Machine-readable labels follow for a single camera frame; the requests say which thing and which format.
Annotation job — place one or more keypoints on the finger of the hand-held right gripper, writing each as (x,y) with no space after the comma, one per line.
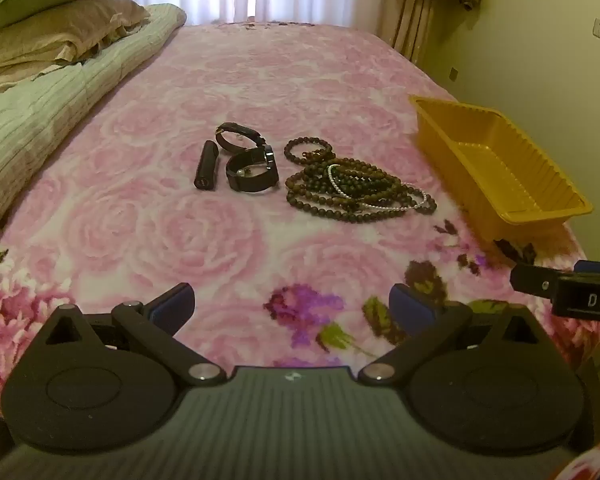
(597,267)
(580,300)

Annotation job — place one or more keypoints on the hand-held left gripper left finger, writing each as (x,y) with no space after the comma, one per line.
(172,305)

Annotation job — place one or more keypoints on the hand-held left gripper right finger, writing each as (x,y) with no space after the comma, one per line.
(410,310)

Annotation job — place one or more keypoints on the yellow plastic tray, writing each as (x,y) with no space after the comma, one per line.
(500,170)

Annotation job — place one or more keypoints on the small black cylinder case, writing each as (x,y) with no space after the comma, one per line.
(206,165)

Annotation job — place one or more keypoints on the black mesh band wristwatch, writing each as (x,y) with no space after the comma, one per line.
(269,157)

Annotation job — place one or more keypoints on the pink floral blanket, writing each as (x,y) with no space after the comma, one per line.
(130,210)

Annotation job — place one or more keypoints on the red white cloth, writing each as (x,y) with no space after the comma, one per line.
(595,465)

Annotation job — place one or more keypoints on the green quilt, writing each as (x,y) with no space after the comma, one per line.
(40,120)

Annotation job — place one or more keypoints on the beige drape curtain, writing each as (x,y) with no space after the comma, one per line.
(410,25)

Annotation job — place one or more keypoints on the beige pillow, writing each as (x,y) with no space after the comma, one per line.
(55,35)

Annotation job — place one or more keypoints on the small dark wall outlet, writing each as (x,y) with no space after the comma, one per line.
(453,74)

